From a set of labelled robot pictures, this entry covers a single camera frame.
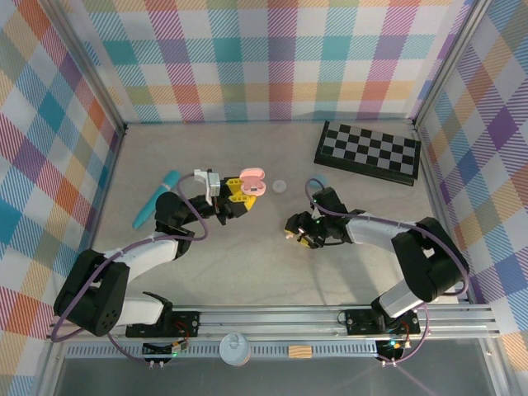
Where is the pink earbud charging case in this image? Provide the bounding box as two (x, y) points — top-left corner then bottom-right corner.
(239, 167), (266, 196)

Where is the teal cylindrical wand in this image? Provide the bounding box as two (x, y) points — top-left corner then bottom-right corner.
(132, 169), (182, 230)

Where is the folded black grey chessboard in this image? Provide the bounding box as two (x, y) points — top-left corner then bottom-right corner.
(313, 120), (422, 189)

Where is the pale round lidded container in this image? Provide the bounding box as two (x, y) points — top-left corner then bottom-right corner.
(219, 332), (252, 366)

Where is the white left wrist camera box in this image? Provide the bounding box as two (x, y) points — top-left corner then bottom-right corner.
(192, 167), (224, 200)

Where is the aluminium side rail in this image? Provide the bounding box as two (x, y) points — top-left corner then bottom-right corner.
(76, 123), (129, 309)
(414, 123), (474, 304)

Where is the aluminium cross rail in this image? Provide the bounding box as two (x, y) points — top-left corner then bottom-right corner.
(44, 303), (502, 344)

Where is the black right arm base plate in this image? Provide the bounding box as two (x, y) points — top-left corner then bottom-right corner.
(344, 307), (422, 336)

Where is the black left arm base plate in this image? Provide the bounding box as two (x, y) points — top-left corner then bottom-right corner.
(125, 310), (202, 339)

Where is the slotted grey cable duct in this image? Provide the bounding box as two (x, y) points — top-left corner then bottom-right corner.
(65, 341), (380, 359)

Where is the aluminium frame post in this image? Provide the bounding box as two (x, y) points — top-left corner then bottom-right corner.
(410, 0), (494, 133)
(51, 0), (129, 139)

